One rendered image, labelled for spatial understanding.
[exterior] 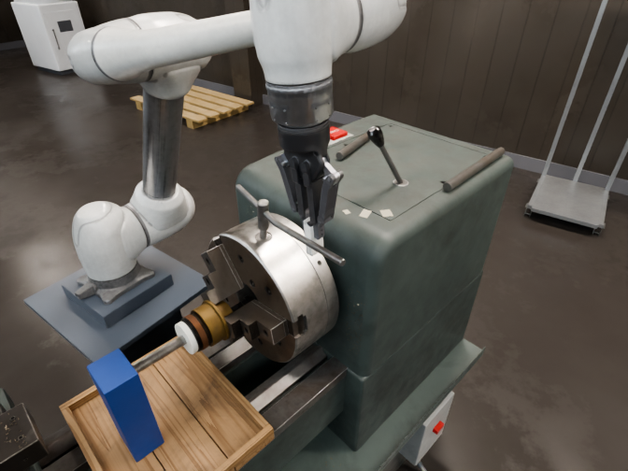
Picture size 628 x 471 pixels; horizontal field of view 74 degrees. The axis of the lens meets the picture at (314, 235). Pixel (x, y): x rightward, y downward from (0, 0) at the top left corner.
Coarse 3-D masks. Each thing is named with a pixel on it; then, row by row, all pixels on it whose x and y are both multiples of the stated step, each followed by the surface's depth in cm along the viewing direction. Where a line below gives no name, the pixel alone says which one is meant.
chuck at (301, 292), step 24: (240, 240) 83; (288, 240) 84; (240, 264) 86; (264, 264) 79; (288, 264) 81; (264, 288) 83; (288, 288) 79; (312, 288) 82; (288, 312) 80; (312, 312) 83; (288, 336) 84; (312, 336) 86; (288, 360) 88
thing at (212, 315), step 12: (192, 312) 85; (204, 312) 83; (216, 312) 83; (228, 312) 85; (192, 324) 81; (204, 324) 82; (216, 324) 82; (204, 336) 81; (216, 336) 82; (228, 336) 85; (204, 348) 82
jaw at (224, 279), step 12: (216, 240) 91; (204, 252) 88; (216, 252) 88; (216, 264) 87; (228, 264) 88; (204, 276) 88; (216, 276) 86; (228, 276) 88; (216, 288) 86; (228, 288) 87; (240, 288) 89; (204, 300) 88; (216, 300) 85
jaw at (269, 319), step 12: (252, 300) 88; (240, 312) 85; (252, 312) 84; (264, 312) 84; (276, 312) 84; (228, 324) 83; (240, 324) 83; (252, 324) 81; (264, 324) 80; (276, 324) 80; (288, 324) 82; (300, 324) 82; (252, 336) 82; (264, 336) 82; (276, 336) 80
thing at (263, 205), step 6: (258, 204) 78; (264, 204) 78; (258, 210) 79; (264, 210) 78; (258, 216) 80; (258, 222) 81; (264, 222) 80; (258, 228) 82; (264, 228) 81; (264, 234) 83
